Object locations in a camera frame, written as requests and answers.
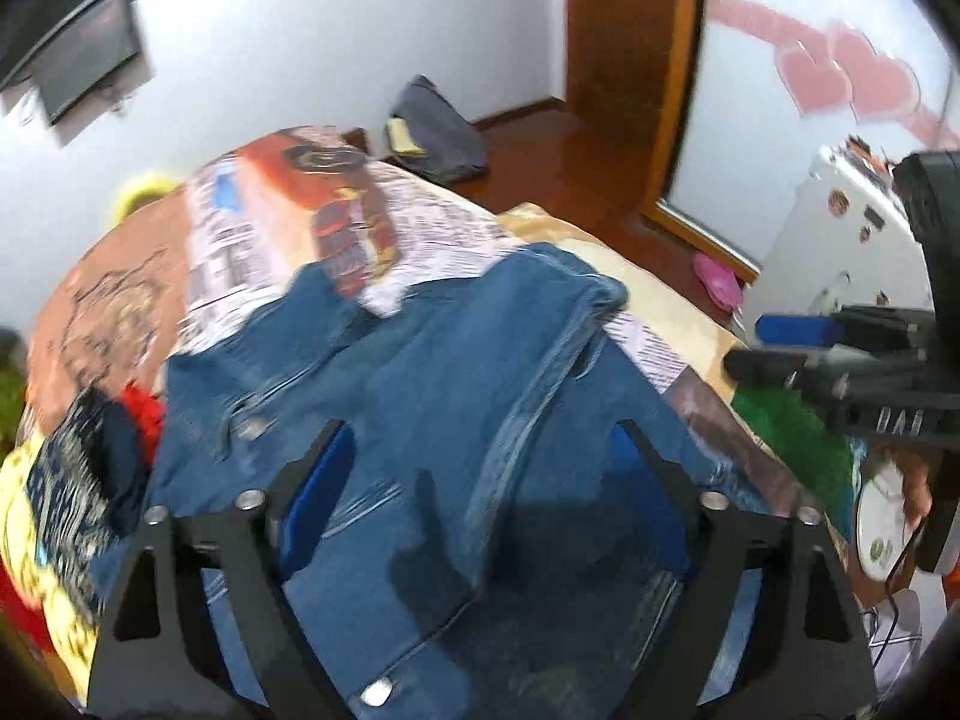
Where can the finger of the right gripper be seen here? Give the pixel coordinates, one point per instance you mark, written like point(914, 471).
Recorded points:
point(823, 373)
point(787, 331)

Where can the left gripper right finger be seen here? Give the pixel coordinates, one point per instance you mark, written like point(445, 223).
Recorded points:
point(766, 625)

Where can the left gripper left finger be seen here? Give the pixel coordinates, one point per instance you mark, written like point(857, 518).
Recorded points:
point(158, 653)

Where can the blue denim jacket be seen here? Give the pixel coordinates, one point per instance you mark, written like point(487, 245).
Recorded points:
point(489, 556)

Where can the green blanket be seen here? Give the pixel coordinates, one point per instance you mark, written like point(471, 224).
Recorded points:
point(819, 458)

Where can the white cabinet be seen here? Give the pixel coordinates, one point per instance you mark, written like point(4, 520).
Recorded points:
point(847, 241)

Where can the pink slipper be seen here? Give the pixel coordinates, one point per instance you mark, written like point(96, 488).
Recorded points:
point(719, 282)

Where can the yellow printed garment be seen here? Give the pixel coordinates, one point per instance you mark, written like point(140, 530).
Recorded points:
point(73, 636)

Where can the navy patterned garment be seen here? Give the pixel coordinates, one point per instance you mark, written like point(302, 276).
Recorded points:
point(86, 489)

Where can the red garment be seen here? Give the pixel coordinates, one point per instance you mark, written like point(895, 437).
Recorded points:
point(148, 413)

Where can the newspaper print bed sheet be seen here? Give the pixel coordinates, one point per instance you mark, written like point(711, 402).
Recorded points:
point(185, 271)

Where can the dark grey floor bag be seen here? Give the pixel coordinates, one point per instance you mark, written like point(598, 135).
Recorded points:
point(427, 136)

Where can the pink heart wall stickers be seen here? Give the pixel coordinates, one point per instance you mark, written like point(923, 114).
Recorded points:
point(838, 68)

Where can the wooden door frame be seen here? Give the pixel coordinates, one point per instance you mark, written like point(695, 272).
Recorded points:
point(630, 70)

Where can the wall mounted black television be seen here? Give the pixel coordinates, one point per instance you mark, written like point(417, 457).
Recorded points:
point(66, 47)

